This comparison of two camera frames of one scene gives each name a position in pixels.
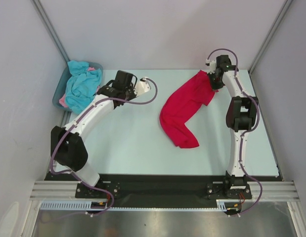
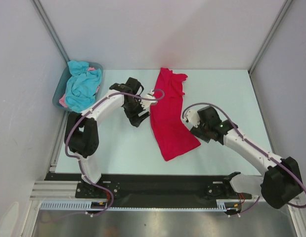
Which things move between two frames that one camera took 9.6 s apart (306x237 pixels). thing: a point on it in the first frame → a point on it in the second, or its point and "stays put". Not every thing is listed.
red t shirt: x=197 y=91 → x=173 y=138
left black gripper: x=133 y=93 → x=133 y=117
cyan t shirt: x=82 y=85 stays put
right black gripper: x=215 y=80 → x=200 y=132
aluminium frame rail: x=272 y=190 stays put
